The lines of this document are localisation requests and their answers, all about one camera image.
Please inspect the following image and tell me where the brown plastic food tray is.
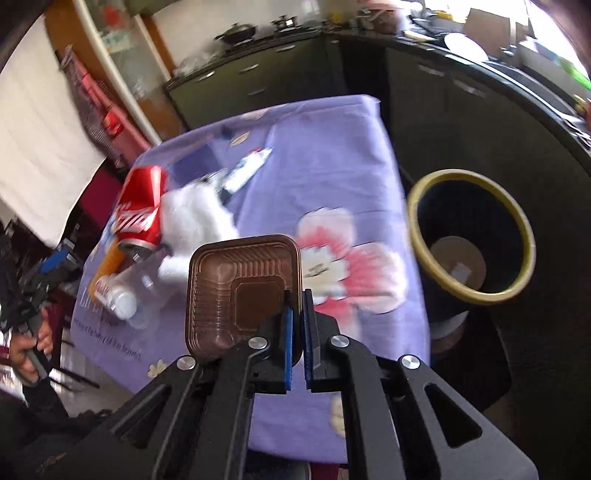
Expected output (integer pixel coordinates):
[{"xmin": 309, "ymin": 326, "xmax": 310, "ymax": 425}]
[{"xmin": 185, "ymin": 234, "xmax": 304, "ymax": 363}]

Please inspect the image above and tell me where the cardboard box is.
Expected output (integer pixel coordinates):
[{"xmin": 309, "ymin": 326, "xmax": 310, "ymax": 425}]
[{"xmin": 463, "ymin": 6, "xmax": 528, "ymax": 52}]

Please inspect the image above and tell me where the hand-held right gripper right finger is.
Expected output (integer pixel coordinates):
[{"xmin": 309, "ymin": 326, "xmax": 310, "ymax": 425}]
[{"xmin": 303, "ymin": 289, "xmax": 540, "ymax": 480}]

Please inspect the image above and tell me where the purple floral tablecloth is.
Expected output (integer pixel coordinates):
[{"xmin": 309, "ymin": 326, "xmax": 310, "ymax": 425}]
[{"xmin": 69, "ymin": 95, "xmax": 432, "ymax": 464}]

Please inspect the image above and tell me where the yellow-rimmed dark blue bin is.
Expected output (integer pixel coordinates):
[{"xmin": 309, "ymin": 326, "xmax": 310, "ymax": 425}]
[{"xmin": 406, "ymin": 170, "xmax": 537, "ymax": 352}]

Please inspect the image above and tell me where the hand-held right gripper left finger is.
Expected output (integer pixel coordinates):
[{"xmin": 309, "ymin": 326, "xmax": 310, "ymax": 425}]
[{"xmin": 34, "ymin": 290, "xmax": 304, "ymax": 480}]

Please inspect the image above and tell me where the person's left hand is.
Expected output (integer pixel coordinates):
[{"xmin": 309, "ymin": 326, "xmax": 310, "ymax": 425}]
[{"xmin": 7, "ymin": 318, "xmax": 55, "ymax": 387}]

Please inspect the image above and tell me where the red soda can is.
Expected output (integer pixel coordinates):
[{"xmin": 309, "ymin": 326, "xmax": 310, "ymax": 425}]
[{"xmin": 113, "ymin": 165, "xmax": 171, "ymax": 260}]

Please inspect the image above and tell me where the person's left forearm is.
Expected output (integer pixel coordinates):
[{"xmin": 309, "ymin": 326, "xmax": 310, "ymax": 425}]
[{"xmin": 0, "ymin": 378, "xmax": 75, "ymax": 446}]

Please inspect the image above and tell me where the black stool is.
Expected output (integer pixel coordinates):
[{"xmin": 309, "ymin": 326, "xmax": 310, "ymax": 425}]
[{"xmin": 428, "ymin": 305, "xmax": 514, "ymax": 412}]

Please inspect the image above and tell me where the red plaid bag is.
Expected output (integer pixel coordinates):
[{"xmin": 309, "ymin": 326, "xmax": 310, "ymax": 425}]
[{"xmin": 59, "ymin": 45, "xmax": 154, "ymax": 163}]

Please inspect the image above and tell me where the white paper towel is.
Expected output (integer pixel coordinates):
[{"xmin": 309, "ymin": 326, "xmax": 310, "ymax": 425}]
[{"xmin": 157, "ymin": 178, "xmax": 242, "ymax": 285}]

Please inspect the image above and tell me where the clear plastic bottle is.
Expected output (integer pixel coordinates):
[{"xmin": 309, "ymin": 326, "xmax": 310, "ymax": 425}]
[{"xmin": 90, "ymin": 237, "xmax": 139, "ymax": 322}]

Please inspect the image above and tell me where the white plate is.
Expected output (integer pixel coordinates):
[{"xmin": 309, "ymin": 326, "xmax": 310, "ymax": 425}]
[{"xmin": 444, "ymin": 33, "xmax": 489, "ymax": 62}]

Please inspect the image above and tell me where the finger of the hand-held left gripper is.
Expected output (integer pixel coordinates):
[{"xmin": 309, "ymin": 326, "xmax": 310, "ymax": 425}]
[
  {"xmin": 21, "ymin": 262, "xmax": 59, "ymax": 297},
  {"xmin": 46, "ymin": 248, "xmax": 82, "ymax": 283}
]

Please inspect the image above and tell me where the green stove base cabinet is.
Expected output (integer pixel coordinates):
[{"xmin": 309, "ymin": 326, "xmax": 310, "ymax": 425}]
[{"xmin": 165, "ymin": 33, "xmax": 348, "ymax": 134}]

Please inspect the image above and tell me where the wooden framed glass door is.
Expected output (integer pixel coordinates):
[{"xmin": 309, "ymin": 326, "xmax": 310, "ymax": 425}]
[{"xmin": 46, "ymin": 0, "xmax": 186, "ymax": 145}]

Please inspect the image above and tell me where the white toothpaste tube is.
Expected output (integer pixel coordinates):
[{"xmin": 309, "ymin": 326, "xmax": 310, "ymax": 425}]
[{"xmin": 203, "ymin": 147, "xmax": 274, "ymax": 205}]

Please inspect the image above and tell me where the black wok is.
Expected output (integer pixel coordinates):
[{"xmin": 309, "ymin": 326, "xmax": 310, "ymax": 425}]
[{"xmin": 213, "ymin": 23, "xmax": 258, "ymax": 45}]

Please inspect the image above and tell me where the green sink base cabinet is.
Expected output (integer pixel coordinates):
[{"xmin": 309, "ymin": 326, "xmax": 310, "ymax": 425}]
[{"xmin": 332, "ymin": 31, "xmax": 591, "ymax": 259}]

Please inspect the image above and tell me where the white hanging cloth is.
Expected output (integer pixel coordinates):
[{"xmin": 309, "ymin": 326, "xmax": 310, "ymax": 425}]
[{"xmin": 0, "ymin": 18, "xmax": 110, "ymax": 246}]

